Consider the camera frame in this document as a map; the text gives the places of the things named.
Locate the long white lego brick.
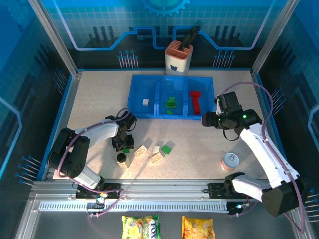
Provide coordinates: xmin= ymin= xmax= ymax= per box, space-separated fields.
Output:
xmin=149 ymin=152 xmax=164 ymax=164
xmin=133 ymin=145 xmax=148 ymax=158

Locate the jar with black lid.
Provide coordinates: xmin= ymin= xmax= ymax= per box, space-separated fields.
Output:
xmin=116 ymin=153 xmax=131 ymax=170

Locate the tin can with pull tab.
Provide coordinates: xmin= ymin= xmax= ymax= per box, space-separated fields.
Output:
xmin=220 ymin=152 xmax=240 ymax=172

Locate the blue three-compartment plastic bin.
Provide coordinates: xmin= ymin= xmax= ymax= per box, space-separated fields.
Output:
xmin=127 ymin=74 xmax=217 ymax=120

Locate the white knife block orange top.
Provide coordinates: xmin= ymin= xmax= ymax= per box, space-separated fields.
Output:
xmin=164 ymin=41 xmax=194 ymax=76

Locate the green yellow snack bag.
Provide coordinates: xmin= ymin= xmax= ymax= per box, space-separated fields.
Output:
xmin=121 ymin=215 xmax=162 ymax=239

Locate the orange snack bag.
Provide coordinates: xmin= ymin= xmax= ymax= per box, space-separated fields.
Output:
xmin=181 ymin=215 xmax=216 ymax=239

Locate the thin black cable loop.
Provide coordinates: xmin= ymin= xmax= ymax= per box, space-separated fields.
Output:
xmin=222 ymin=128 xmax=241 ymax=142

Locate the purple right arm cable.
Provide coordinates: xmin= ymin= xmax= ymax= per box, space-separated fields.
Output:
xmin=219 ymin=81 xmax=306 ymax=235

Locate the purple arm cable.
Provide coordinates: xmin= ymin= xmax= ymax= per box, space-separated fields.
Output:
xmin=219 ymin=81 xmax=306 ymax=235
xmin=57 ymin=107 xmax=130 ymax=219

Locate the aluminium side rail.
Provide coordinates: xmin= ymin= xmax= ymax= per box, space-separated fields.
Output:
xmin=47 ymin=71 xmax=83 ymax=181
xmin=250 ymin=69 xmax=294 ymax=181

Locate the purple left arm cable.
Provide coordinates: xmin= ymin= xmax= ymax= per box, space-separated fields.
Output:
xmin=57 ymin=107 xmax=130 ymax=219

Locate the small cable hub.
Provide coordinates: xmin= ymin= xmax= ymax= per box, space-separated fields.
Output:
xmin=87 ymin=193 xmax=108 ymax=217
xmin=228 ymin=201 xmax=250 ymax=216

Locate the aluminium front rail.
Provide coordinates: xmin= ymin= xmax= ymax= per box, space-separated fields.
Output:
xmin=31 ymin=179 xmax=299 ymax=200

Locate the slotted grey cable duct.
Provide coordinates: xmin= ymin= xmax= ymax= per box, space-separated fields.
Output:
xmin=39 ymin=201 xmax=230 ymax=213

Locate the black knife handle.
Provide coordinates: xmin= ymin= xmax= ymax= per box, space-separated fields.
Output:
xmin=179 ymin=24 xmax=203 ymax=50

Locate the aluminium frame post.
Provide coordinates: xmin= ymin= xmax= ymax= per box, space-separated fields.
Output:
xmin=27 ymin=0 xmax=83 ymax=77
xmin=250 ymin=0 xmax=294 ymax=77

